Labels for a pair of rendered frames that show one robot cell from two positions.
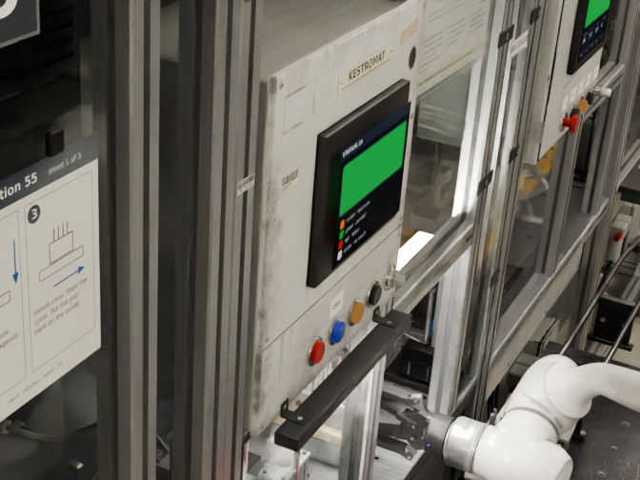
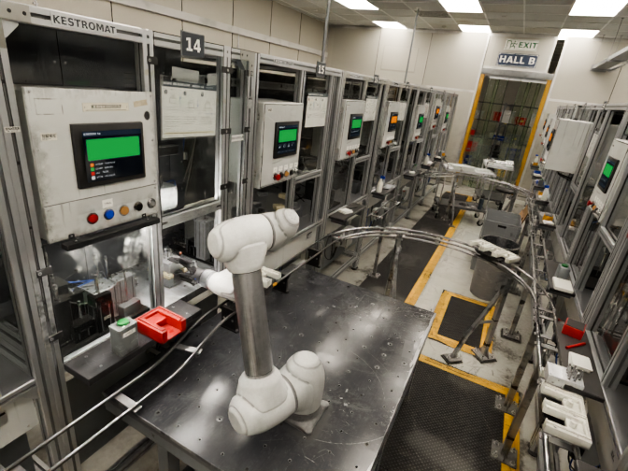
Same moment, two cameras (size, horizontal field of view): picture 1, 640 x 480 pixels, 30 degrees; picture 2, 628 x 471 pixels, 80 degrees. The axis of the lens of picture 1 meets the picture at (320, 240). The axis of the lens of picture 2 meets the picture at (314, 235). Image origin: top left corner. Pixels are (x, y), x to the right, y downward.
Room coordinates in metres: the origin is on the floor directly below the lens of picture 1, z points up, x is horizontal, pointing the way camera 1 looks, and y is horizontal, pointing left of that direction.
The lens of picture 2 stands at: (0.15, -0.77, 1.92)
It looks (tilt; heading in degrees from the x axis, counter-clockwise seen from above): 22 degrees down; 1
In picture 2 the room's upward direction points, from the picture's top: 7 degrees clockwise
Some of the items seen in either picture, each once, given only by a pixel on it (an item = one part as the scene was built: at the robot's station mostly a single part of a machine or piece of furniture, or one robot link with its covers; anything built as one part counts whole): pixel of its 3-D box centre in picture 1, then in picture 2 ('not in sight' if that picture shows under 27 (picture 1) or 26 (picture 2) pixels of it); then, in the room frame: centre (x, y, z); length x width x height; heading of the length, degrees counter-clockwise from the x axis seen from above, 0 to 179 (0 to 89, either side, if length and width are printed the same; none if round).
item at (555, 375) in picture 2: not in sight; (564, 374); (1.44, -1.86, 0.92); 0.13 x 0.10 x 0.09; 65
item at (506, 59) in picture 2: not in sight; (517, 60); (8.89, -4.40, 2.81); 0.75 x 0.04 x 0.25; 65
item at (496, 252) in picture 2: not in sight; (492, 253); (2.93, -2.15, 0.84); 0.37 x 0.14 x 0.10; 33
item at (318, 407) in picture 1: (346, 367); (115, 229); (1.36, -0.05, 1.37); 0.36 x 0.04 x 0.04; 155
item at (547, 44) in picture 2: not in sight; (519, 52); (8.94, -4.42, 2.96); 1.23 x 0.08 x 0.68; 65
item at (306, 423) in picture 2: not in sight; (303, 402); (1.33, -0.79, 0.71); 0.22 x 0.18 x 0.06; 155
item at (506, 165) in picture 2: not in sight; (493, 183); (7.55, -4.07, 0.48); 0.84 x 0.58 x 0.97; 163
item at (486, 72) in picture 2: not in sight; (498, 135); (8.92, -4.48, 1.31); 1.36 x 0.10 x 2.62; 65
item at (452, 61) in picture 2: not in sight; (390, 104); (10.00, -2.14, 1.65); 3.78 x 0.08 x 3.30; 65
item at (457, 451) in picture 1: (465, 444); (208, 278); (1.71, -0.28, 1.01); 0.09 x 0.06 x 0.09; 155
